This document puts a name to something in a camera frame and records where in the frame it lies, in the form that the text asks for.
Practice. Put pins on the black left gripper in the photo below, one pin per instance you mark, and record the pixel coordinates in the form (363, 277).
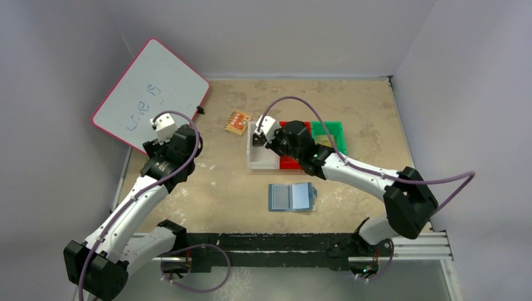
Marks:
(154, 148)

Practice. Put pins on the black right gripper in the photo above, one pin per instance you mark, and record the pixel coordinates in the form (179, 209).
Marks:
(258, 140)

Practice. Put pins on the red plastic bin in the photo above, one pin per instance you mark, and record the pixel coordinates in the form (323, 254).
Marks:
(287, 163)

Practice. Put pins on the dark card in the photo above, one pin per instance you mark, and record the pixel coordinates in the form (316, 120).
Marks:
(259, 140)
(280, 197)

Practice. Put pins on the white plastic bin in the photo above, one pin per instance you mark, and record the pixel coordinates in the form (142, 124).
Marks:
(258, 157)

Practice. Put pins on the green plastic bin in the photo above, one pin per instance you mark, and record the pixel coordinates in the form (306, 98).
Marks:
(335, 129)

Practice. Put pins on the blue card holder wallet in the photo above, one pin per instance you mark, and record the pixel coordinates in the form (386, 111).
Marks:
(302, 196)

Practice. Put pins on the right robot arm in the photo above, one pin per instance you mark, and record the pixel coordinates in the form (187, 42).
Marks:
(409, 203)

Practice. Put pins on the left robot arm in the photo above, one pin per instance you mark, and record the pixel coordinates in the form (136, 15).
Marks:
(96, 264)

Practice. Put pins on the gold card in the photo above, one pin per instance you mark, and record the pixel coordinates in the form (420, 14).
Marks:
(323, 140)

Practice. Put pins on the orange spiral notebook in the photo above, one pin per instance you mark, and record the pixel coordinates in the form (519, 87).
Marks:
(238, 122)

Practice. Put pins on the pink-framed whiteboard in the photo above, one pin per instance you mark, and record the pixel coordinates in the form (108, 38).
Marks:
(157, 80)

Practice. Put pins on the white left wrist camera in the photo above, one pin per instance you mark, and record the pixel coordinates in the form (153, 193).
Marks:
(165, 127)

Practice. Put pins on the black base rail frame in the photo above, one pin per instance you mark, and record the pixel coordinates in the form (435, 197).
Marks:
(338, 252)

